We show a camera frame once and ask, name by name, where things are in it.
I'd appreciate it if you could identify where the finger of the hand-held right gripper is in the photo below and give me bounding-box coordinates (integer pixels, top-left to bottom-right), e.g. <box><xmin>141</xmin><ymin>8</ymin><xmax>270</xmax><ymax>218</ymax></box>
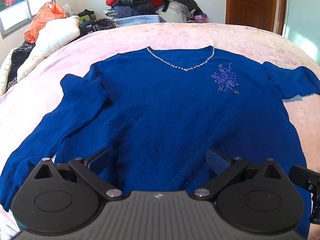
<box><xmin>288</xmin><ymin>164</ymin><xmax>320</xmax><ymax>198</ymax></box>

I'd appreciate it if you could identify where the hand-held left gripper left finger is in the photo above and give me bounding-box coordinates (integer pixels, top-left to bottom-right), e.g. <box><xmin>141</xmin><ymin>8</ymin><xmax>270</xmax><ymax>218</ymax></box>
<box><xmin>32</xmin><ymin>147</ymin><xmax>123</xmax><ymax>201</ymax></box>

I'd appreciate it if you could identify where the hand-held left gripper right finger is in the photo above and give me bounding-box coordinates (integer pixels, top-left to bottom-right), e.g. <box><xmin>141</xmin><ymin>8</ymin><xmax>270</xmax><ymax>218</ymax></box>
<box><xmin>193</xmin><ymin>148</ymin><xmax>285</xmax><ymax>201</ymax></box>

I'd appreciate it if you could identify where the blue beaded sweater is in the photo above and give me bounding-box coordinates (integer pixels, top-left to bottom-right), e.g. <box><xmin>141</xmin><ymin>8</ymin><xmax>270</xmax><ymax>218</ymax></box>
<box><xmin>0</xmin><ymin>45</ymin><xmax>320</xmax><ymax>240</ymax></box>

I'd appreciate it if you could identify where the white patterned quilt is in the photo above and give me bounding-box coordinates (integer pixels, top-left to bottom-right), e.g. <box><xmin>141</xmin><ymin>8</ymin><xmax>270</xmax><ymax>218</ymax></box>
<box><xmin>0</xmin><ymin>49</ymin><xmax>16</xmax><ymax>96</ymax></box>

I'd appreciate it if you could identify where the fuzzy patterned dark cloth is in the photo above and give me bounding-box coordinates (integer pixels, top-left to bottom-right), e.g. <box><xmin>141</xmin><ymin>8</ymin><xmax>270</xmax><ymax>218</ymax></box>
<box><xmin>90</xmin><ymin>17</ymin><xmax>117</xmax><ymax>33</ymax></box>

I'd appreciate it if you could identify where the purple bag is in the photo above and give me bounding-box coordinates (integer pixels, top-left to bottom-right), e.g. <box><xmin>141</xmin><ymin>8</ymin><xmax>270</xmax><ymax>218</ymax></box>
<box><xmin>193</xmin><ymin>13</ymin><xmax>209</xmax><ymax>24</ymax></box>

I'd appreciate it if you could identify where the light blue quilt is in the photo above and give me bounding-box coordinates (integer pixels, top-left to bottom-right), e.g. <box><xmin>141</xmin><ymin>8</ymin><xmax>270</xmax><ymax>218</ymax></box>
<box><xmin>113</xmin><ymin>14</ymin><xmax>161</xmax><ymax>28</ymax></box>

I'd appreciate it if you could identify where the green and black bag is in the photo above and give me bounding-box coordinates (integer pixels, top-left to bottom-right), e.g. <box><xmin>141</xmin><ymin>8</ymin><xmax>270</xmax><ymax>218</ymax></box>
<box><xmin>76</xmin><ymin>9</ymin><xmax>97</xmax><ymax>27</ymax></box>

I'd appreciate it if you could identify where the orange plastic bag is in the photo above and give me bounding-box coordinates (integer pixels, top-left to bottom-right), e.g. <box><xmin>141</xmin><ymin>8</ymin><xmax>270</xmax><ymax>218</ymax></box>
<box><xmin>24</xmin><ymin>1</ymin><xmax>68</xmax><ymax>44</ymax></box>

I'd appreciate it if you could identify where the floral pillow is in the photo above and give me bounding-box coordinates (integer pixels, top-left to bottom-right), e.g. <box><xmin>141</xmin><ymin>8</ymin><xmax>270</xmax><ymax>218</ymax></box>
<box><xmin>61</xmin><ymin>3</ymin><xmax>73</xmax><ymax>18</ymax></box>

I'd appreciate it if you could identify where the clear plastic bag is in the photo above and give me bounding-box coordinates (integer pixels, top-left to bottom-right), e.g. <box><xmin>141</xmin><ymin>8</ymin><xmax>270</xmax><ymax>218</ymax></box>
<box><xmin>159</xmin><ymin>1</ymin><xmax>192</xmax><ymax>24</ymax></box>

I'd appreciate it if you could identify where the black puffer jacket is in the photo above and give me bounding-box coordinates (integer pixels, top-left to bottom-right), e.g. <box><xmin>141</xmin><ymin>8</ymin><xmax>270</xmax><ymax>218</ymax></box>
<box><xmin>111</xmin><ymin>0</ymin><xmax>157</xmax><ymax>13</ymax></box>

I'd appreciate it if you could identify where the wooden door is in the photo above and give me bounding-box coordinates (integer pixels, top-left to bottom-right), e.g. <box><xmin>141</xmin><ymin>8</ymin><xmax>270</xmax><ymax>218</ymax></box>
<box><xmin>225</xmin><ymin>0</ymin><xmax>287</xmax><ymax>34</ymax></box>

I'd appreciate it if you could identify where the window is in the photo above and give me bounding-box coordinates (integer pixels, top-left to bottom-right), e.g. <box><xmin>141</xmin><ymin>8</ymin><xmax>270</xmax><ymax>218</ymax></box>
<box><xmin>0</xmin><ymin>0</ymin><xmax>57</xmax><ymax>40</ymax></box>

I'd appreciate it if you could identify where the wardrobe sliding door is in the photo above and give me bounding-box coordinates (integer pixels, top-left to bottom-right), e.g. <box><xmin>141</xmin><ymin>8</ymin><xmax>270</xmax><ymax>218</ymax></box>
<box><xmin>282</xmin><ymin>0</ymin><xmax>320</xmax><ymax>57</ymax></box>

